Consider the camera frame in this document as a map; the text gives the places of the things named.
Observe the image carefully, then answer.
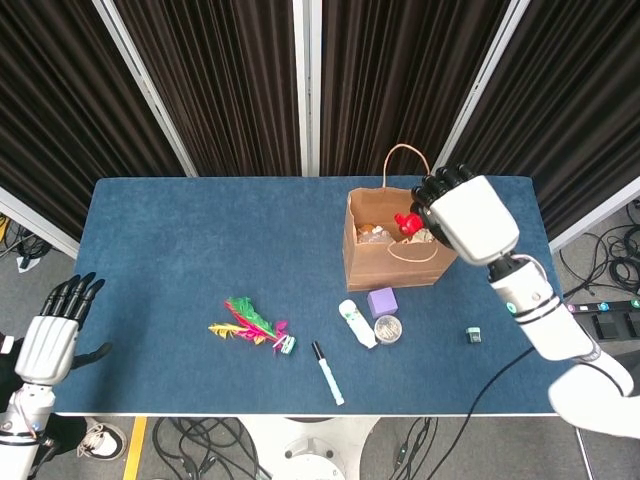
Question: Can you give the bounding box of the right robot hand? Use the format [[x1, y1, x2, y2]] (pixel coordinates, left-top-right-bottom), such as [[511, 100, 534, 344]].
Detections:
[[410, 162, 521, 266]]

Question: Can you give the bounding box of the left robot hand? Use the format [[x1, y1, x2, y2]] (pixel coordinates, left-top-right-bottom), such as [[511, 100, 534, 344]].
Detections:
[[13, 272, 114, 386]]

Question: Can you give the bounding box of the small red toy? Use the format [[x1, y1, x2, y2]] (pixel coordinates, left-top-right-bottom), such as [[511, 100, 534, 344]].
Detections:
[[393, 212, 422, 237]]

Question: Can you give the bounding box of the brown paper bag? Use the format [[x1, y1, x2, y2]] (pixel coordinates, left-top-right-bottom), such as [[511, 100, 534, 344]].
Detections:
[[342, 143, 459, 293]]

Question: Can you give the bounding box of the clear jar of paper clips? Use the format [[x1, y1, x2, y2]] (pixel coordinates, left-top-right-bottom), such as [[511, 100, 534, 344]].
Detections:
[[373, 314, 405, 346]]

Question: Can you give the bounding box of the white glue bottle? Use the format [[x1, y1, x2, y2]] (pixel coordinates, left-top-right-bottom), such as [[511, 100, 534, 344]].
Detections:
[[338, 298, 378, 350]]

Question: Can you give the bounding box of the white sneaker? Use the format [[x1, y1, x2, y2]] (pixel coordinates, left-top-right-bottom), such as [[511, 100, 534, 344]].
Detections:
[[77, 417, 129, 459]]

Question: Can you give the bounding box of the purple cube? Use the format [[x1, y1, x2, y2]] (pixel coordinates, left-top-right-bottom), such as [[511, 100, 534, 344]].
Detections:
[[366, 287, 399, 320]]

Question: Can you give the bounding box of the yellow floor tape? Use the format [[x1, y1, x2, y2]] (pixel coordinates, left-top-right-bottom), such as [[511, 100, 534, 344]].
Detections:
[[122, 417, 149, 480]]

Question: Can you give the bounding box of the black pleated curtain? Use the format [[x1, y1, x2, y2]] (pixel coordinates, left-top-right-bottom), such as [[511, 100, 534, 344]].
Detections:
[[442, 0, 640, 241], [319, 0, 511, 176], [0, 0, 186, 241], [113, 0, 304, 177]]

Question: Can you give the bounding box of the black foot pedal board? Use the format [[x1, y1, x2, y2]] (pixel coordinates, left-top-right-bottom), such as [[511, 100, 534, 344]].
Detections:
[[566, 298, 640, 351]]

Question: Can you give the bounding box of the blue table cloth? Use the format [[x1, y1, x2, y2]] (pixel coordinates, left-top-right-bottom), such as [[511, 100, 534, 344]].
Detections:
[[52, 174, 571, 417]]

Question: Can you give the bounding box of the dark trouser leg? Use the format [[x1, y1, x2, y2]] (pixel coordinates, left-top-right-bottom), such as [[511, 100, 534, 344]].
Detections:
[[612, 347, 640, 374]]

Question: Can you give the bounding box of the colourful feather shuttlecock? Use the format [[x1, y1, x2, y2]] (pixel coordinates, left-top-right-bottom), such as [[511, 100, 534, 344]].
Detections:
[[207, 296, 297, 356]]

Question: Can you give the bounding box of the green white marker pen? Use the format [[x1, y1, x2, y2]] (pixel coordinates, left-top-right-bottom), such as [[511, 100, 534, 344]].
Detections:
[[311, 340, 346, 407]]

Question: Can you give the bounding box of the black floor cable bundle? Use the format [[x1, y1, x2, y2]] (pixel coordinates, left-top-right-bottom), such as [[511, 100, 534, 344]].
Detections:
[[151, 417, 274, 480], [0, 214, 54, 261], [359, 416, 441, 480], [557, 198, 640, 297]]

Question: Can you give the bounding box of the low white frame beam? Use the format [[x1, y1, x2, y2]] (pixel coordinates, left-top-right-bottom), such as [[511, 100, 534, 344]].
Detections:
[[0, 187, 80, 260], [548, 175, 640, 255]]

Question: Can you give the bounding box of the slanted white frame post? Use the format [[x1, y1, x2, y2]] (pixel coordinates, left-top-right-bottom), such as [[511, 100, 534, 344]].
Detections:
[[91, 0, 200, 178], [431, 0, 531, 176]]

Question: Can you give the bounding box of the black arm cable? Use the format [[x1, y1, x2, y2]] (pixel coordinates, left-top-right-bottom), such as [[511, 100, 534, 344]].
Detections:
[[427, 346, 539, 480]]

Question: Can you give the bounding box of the upright white frame post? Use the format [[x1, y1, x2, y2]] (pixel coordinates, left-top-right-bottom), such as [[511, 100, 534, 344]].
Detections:
[[292, 0, 322, 177]]

